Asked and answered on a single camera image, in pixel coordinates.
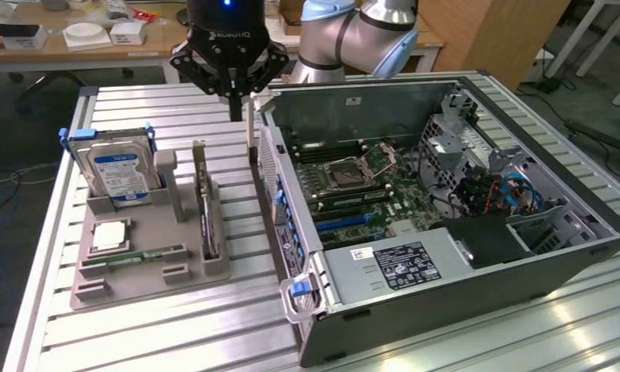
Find black expansion slot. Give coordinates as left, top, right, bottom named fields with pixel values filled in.
left=311, top=208, right=365, bottom=222

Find graphics card with metal bracket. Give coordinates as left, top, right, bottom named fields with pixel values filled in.
left=190, top=139, right=222, bottom=260

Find green motherboard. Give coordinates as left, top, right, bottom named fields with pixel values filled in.
left=286, top=127, right=445, bottom=251

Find white floor cable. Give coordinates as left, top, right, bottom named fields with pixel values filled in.
left=0, top=161, right=63, bottom=186

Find hard disk in blue caddy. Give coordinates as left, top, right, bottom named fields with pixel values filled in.
left=57, top=122, right=158, bottom=208

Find black open PC case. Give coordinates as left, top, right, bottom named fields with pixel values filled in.
left=245, top=75, right=620, bottom=368

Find red wire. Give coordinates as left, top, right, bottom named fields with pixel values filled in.
left=486, top=178, right=502, bottom=211

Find white box black lid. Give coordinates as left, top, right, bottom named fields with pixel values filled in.
left=0, top=23, right=47, bottom=50

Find white table frame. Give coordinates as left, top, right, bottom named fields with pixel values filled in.
left=544, top=0, right=620, bottom=105

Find silver CPU chip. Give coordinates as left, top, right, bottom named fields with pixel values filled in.
left=91, top=222, right=127, bottom=249

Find CPU socket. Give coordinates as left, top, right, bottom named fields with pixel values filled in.
left=323, top=157, right=375, bottom=191

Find silver black pouch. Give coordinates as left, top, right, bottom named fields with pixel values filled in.
left=105, top=0, right=130, bottom=20

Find perforated silver drive cage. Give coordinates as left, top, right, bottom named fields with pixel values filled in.
left=417, top=92, right=500, bottom=174

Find white paper stack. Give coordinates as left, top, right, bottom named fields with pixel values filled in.
left=267, top=17, right=301, bottom=47

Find silver disk bay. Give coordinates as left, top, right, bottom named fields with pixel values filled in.
left=505, top=205, right=620, bottom=257

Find white box red button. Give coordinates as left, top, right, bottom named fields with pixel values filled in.
left=529, top=49, right=554, bottom=83

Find metal socket cover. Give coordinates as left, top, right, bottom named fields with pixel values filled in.
left=359, top=142, right=399, bottom=180

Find white square holder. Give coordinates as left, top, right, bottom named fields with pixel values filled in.
left=61, top=22, right=113, bottom=51

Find wooden cabinet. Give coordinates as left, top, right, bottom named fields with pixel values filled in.
left=416, top=0, right=572, bottom=91

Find blue wire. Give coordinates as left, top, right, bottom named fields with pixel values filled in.
left=498, top=174, right=544, bottom=215

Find black power adapter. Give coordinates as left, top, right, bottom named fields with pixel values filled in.
left=534, top=77, right=562, bottom=95

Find open cardboard box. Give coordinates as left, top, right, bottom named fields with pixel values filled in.
left=279, top=0, right=305, bottom=36

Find small white labelled box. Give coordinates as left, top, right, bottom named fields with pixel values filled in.
left=107, top=21, right=149, bottom=46

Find green RAM stick white label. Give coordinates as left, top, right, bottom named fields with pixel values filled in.
left=317, top=188, right=391, bottom=207

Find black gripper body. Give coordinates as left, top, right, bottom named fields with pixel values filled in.
left=186, top=0, right=269, bottom=70

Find silver power supply unit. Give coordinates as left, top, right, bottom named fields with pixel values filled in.
left=318, top=227, right=470, bottom=307

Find grey parts rack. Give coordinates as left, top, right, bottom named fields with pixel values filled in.
left=69, top=150, right=233, bottom=311

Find blue floor cable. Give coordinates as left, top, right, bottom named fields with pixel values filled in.
left=0, top=181, right=21, bottom=338

